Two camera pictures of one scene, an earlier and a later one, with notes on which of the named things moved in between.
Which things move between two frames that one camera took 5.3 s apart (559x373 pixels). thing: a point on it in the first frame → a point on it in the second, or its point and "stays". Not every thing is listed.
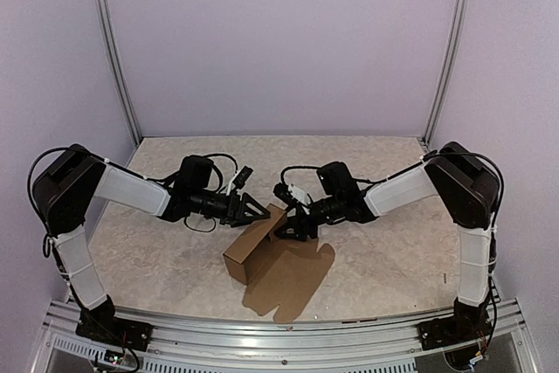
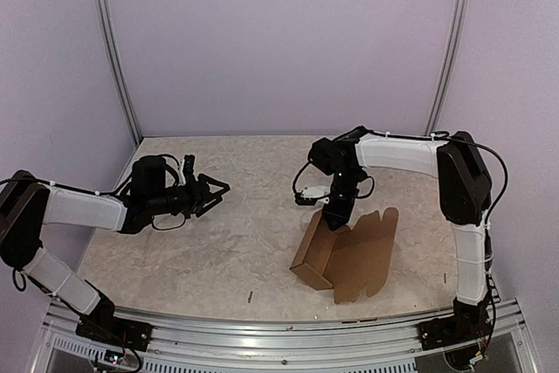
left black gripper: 236,215 → 200,196
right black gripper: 300,224 → 337,216
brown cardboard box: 277,272 → 348,259
